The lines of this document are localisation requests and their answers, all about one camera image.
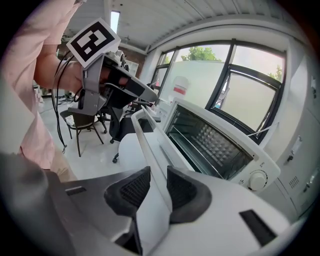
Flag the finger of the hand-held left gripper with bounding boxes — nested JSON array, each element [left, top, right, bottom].
[[108, 54, 159, 103]]

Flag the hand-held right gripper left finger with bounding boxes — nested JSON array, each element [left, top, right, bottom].
[[59, 165, 153, 256]]

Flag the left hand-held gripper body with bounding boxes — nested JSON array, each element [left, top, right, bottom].
[[65, 16, 138, 117]]

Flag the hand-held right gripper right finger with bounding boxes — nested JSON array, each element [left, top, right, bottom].
[[149, 164, 301, 256]]

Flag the white oven door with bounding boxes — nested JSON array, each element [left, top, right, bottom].
[[130, 104, 201, 250]]

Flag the white oven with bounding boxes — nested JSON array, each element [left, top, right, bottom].
[[159, 96, 282, 195]]

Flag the person's left forearm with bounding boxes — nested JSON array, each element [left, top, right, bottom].
[[33, 51, 85, 90]]

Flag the white oven knob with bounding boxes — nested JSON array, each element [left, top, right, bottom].
[[248, 169, 268, 192]]

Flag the person's left hand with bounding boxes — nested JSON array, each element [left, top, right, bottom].
[[99, 66, 130, 87]]

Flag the white water dispenser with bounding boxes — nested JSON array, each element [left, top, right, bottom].
[[156, 98, 177, 120]]

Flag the ceiling strip light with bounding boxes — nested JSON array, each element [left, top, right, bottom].
[[109, 10, 121, 35]]

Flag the clear water jug red label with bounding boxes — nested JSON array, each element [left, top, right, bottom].
[[171, 75, 191, 101]]

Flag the black office chair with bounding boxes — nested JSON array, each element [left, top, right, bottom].
[[107, 99, 142, 165]]

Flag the person's beige trousers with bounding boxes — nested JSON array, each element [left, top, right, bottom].
[[48, 147, 79, 183]]

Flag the person's pink shirt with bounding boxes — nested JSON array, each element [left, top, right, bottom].
[[4, 0, 85, 171]]

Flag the black metal chair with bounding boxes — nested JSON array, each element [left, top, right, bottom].
[[59, 109, 105, 158]]

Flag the grey metal locker cabinet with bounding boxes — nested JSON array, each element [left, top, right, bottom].
[[263, 56, 320, 222]]

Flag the left hand-held gripper camera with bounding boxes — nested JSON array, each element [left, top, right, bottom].
[[115, 49, 126, 65]]

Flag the black cable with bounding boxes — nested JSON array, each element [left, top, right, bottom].
[[50, 49, 77, 154]]

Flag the black window frame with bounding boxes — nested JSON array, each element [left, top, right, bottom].
[[149, 37, 288, 146]]

